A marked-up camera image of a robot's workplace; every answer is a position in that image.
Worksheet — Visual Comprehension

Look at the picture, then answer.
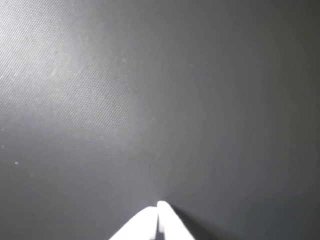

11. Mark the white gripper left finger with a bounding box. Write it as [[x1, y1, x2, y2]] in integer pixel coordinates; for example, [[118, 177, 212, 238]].
[[108, 206, 159, 240]]

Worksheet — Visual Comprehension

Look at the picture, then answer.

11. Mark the black table mat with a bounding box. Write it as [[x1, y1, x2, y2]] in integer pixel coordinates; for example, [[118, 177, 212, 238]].
[[0, 0, 320, 240]]

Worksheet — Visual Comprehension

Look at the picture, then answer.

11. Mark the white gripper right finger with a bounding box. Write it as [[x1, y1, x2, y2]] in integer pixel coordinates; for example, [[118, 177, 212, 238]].
[[157, 200, 197, 240]]

